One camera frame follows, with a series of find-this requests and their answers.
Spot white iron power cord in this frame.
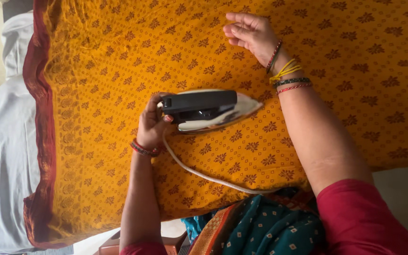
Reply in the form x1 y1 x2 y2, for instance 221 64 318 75
157 101 281 196

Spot red green beaded bangle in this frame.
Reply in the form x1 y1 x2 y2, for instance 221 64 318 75
265 40 283 74

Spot black and silver clothes iron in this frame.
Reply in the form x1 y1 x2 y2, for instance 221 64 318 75
158 89 264 134

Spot red blouse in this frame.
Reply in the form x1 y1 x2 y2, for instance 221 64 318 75
120 179 408 255

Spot teal dotted saree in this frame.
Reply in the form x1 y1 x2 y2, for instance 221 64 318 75
181 191 327 255

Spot dark green beaded bangle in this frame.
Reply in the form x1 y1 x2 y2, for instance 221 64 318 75
273 77 311 89

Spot yellow patterned saree maroon border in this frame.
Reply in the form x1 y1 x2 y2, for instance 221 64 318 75
23 0 408 250

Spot person's right hand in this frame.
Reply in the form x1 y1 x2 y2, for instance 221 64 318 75
223 12 283 68

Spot yellow wrist thread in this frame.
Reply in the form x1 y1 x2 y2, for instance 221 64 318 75
269 58 303 85

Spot thin red bangle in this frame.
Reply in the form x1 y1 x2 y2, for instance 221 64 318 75
276 82 314 95

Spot red and dark wrist bangles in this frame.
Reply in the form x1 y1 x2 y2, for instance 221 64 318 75
130 138 162 158

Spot white bed sheet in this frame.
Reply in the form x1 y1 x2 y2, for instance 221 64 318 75
0 11 74 255

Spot person's left hand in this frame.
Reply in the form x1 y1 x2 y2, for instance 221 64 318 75
136 92 176 149

